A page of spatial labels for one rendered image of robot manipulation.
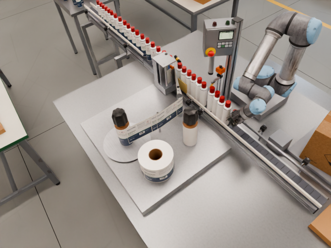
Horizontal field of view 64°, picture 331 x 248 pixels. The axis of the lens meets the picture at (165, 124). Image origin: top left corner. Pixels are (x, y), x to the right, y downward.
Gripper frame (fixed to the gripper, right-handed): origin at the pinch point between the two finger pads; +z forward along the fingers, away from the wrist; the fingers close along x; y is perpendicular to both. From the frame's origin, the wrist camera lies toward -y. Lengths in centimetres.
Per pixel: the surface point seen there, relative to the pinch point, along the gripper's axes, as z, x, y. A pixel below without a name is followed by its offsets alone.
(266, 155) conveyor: -10.2, 28.6, -0.5
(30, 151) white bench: 77, -64, 119
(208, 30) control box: -33, -49, 1
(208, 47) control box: -24.0, -43.0, 0.3
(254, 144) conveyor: -5.5, 20.4, -0.8
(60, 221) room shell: 111, -5, 131
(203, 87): 2.1, -27.9, 2.3
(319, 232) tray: -31, 69, 14
